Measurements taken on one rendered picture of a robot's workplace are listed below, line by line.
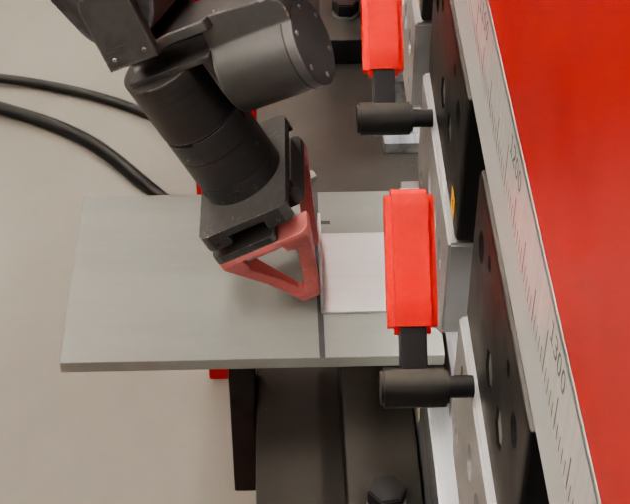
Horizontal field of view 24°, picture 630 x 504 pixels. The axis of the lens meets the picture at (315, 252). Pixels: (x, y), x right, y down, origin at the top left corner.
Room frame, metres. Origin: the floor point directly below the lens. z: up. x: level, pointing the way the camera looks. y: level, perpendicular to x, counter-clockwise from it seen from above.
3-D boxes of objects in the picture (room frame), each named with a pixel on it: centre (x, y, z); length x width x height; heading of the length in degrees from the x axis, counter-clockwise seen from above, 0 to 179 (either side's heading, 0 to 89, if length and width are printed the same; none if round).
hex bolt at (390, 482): (0.65, -0.05, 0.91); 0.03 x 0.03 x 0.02
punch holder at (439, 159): (0.62, -0.11, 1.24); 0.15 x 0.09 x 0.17; 2
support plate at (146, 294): (0.79, 0.05, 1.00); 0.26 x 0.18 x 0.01; 92
